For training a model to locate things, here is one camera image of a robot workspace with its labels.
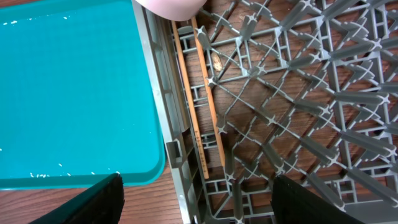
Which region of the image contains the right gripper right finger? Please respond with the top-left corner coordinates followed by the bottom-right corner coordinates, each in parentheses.
top-left (271, 175), bottom-right (364, 224)

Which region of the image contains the teal serving tray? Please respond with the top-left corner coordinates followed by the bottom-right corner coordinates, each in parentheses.
top-left (1, 1), bottom-right (165, 190)

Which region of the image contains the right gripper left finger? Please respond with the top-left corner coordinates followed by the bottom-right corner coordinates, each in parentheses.
top-left (32, 174), bottom-right (125, 224)

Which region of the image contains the grey dishwasher rack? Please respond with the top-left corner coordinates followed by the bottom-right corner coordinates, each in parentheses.
top-left (133, 0), bottom-right (397, 223)

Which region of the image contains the white round plate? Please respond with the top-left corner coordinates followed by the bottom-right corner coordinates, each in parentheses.
top-left (136, 0), bottom-right (206, 21)

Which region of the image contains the food scrap under rack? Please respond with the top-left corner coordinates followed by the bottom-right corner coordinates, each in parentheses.
top-left (211, 52), bottom-right (223, 72)

